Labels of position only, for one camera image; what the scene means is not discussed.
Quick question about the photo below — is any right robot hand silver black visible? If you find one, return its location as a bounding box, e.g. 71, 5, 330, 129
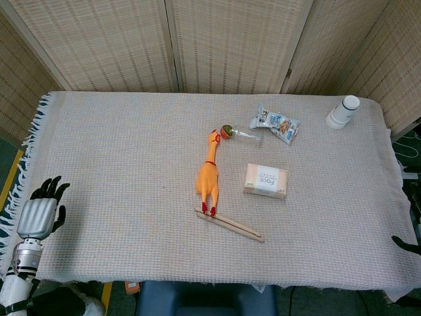
391, 235, 421, 256

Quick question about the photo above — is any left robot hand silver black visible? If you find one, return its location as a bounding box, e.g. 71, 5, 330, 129
16, 176, 71, 241

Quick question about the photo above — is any beige tissue box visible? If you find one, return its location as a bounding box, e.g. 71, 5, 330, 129
243, 163, 289, 200

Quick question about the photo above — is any black equipment stand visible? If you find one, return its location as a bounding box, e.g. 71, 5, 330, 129
399, 161, 421, 238

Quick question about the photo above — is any beige woven tablecloth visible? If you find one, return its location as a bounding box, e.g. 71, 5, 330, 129
0, 91, 419, 302

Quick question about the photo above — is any yellow rubber chicken toy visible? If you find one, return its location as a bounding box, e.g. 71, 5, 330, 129
195, 128, 222, 217

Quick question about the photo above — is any blue white snack packet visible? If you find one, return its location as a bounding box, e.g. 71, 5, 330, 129
248, 103, 301, 146

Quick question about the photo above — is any blue chair seat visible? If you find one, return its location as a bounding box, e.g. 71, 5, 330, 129
136, 280, 279, 316

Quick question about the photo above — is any clear bottle with ball cap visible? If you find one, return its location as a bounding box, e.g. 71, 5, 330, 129
220, 124, 263, 143

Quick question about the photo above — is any woven folding screen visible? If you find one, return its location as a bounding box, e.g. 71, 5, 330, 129
0, 0, 421, 142

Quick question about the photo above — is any black floor cable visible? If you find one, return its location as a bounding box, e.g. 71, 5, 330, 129
287, 285, 297, 316

